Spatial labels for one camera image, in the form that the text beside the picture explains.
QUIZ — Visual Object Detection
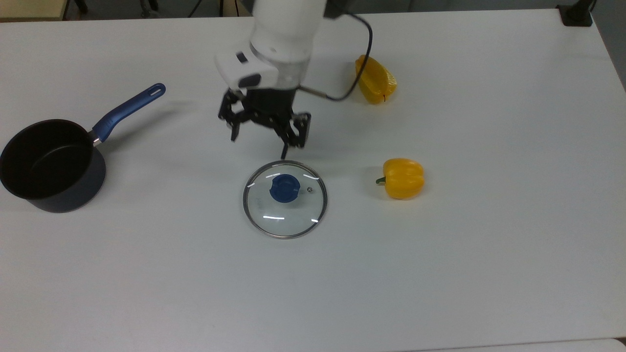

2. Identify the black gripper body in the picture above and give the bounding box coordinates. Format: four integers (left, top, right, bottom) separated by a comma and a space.
241, 86, 299, 132

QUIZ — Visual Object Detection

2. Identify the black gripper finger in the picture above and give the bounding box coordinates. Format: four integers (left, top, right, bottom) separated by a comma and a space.
218, 90, 246, 143
275, 112, 312, 160

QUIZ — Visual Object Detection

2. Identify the glass lid with blue knob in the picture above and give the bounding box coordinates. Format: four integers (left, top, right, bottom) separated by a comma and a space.
243, 160, 328, 240

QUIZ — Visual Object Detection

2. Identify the yellow starfruit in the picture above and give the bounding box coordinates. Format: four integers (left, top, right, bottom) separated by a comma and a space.
355, 54, 398, 105

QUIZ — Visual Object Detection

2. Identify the whole yellow bell pepper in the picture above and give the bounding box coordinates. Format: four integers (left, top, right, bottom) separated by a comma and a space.
375, 158, 425, 200

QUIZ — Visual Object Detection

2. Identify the light wooden furniture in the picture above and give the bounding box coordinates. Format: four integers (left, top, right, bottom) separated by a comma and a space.
0, 0, 69, 22

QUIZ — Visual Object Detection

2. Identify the dark saucepan with blue handle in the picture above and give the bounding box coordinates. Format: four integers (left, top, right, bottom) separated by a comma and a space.
0, 83, 167, 214

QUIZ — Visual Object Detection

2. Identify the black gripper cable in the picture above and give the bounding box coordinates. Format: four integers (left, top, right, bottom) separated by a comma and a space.
299, 12, 374, 102

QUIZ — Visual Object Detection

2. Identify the black clamp mount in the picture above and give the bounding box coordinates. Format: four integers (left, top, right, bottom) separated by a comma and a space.
557, 0, 596, 27

